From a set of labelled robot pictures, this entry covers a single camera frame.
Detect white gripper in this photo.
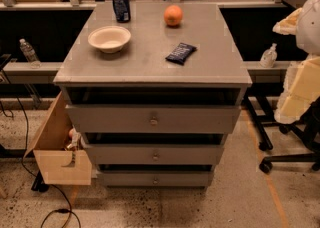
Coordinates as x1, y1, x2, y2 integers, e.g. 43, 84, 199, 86
272, 8, 320, 124

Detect grey bottom drawer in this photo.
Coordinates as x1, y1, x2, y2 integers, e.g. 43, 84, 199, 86
97, 164, 214, 187

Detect grey drawer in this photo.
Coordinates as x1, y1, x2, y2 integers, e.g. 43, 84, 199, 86
97, 164, 214, 187
66, 105, 240, 134
82, 134, 224, 165

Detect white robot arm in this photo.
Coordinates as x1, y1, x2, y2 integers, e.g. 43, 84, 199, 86
273, 0, 320, 124

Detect grey drawer cabinet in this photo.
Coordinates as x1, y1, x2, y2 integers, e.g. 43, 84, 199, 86
53, 0, 253, 190

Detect grey top drawer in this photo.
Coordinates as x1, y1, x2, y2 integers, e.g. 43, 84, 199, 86
66, 105, 240, 134

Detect grey middle drawer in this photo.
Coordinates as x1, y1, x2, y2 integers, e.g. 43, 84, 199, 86
82, 134, 224, 165

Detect hand sanitizer pump bottle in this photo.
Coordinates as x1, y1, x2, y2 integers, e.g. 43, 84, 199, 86
260, 43, 277, 68

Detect black office chair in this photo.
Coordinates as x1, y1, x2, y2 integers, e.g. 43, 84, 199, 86
258, 98, 320, 174

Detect dark blue snack packet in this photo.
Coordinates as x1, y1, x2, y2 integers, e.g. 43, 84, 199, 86
166, 43, 197, 65

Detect orange fruit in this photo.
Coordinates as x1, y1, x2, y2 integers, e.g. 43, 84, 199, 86
164, 5, 183, 26

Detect blue soda can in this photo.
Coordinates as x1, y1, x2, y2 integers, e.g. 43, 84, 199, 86
112, 0, 131, 23

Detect white bowl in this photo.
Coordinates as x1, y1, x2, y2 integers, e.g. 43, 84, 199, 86
88, 26, 131, 54

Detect items inside cardboard box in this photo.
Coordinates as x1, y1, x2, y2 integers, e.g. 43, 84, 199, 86
65, 128, 81, 151

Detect clear water bottle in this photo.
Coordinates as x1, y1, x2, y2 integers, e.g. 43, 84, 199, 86
19, 39, 41, 69

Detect cardboard box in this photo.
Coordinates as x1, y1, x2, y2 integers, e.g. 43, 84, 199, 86
25, 93, 92, 185

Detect black floor cable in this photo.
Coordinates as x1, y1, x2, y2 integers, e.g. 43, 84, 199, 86
0, 71, 82, 228

